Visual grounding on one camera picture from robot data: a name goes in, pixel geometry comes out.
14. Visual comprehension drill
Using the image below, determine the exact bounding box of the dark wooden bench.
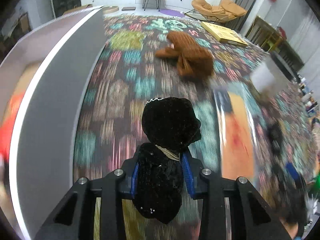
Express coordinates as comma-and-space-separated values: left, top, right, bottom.
270, 40, 304, 72

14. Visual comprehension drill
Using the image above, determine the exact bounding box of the orange card in clear bag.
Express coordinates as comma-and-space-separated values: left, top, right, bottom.
213, 88, 257, 184

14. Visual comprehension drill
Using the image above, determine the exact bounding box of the black velvet cloth bundle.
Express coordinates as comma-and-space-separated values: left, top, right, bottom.
132, 97, 201, 224

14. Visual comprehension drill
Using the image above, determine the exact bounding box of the small black cloth item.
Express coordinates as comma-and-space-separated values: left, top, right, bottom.
267, 121, 283, 156

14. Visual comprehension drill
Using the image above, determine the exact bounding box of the colourful woven table cloth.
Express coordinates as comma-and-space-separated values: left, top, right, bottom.
73, 15, 317, 205

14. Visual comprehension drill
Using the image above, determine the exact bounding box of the red yellow fish plush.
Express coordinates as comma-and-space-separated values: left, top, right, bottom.
1, 92, 24, 163

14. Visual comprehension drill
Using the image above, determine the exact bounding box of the brown knitted scarf bundle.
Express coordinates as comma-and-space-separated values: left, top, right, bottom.
155, 31, 214, 79

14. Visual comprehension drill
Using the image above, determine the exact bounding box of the orange lounge chair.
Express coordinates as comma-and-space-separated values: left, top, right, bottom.
191, 0, 247, 23

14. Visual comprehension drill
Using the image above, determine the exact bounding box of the yellow flat box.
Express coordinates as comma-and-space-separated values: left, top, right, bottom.
201, 22, 248, 47

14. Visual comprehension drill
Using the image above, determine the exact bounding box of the clear plastic container black lid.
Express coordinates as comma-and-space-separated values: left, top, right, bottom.
249, 51, 293, 100

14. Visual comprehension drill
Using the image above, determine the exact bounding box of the grey storage bin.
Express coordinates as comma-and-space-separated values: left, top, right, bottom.
1, 6, 106, 239

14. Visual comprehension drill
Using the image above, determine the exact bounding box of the wooden chair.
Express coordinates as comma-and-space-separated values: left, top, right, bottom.
245, 16, 284, 52

